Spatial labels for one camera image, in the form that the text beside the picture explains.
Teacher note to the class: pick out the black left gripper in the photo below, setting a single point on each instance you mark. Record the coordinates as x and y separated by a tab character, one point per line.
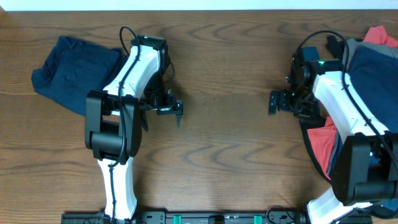
169	107

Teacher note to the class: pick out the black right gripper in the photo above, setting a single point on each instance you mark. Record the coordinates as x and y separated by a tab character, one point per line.
310	114

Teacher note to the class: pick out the navy blue shorts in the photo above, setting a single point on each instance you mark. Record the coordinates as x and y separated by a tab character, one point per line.
73	68

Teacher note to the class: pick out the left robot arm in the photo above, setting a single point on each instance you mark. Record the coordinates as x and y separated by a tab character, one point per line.
116	118

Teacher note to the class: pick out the pile of folded clothes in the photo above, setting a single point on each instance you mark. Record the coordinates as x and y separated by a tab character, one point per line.
370	93

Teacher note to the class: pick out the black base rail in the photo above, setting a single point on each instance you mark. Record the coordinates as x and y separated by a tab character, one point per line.
161	217

